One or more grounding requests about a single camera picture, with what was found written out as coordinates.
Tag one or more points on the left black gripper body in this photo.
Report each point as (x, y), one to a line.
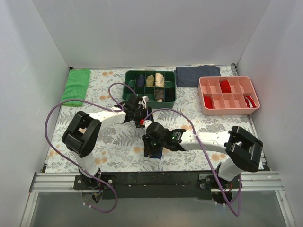
(147, 113)

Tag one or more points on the rolled black underwear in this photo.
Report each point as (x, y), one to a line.
(170, 94)

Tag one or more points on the floral table mat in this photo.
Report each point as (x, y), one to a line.
(120, 148)

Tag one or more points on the navy white-trimmed underwear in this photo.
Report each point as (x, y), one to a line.
(153, 156)

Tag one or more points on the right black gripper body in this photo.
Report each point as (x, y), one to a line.
(152, 149)

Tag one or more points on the rolled grey brown underwear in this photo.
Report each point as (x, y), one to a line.
(159, 95)

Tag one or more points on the rolled red underwear left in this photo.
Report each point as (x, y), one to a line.
(208, 102)

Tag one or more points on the rolled red underwear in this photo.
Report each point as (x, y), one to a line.
(225, 87)
(208, 102)

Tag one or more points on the rolled cream underwear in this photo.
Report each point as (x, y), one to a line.
(159, 80)

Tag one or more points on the rolled navy underwear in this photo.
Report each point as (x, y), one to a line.
(140, 81)

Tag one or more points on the dark blue folded cloth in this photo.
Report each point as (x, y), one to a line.
(189, 76)

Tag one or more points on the pink divided organizer tray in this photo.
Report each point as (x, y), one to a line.
(227, 104)

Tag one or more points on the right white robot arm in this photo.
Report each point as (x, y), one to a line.
(242, 148)

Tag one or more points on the green folded towel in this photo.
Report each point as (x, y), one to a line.
(76, 87)

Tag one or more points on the red white striped underwear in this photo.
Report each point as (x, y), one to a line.
(250, 102)

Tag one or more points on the rolled tan underwear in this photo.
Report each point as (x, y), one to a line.
(149, 81)

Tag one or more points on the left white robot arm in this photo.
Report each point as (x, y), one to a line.
(82, 133)

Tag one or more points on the green divided organizer tray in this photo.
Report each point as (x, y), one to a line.
(130, 80)

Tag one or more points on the rolled red underwear top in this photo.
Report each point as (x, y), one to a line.
(225, 87)

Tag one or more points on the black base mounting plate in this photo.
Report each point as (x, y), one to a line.
(176, 184)

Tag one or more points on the aluminium frame rail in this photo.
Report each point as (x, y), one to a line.
(63, 182)

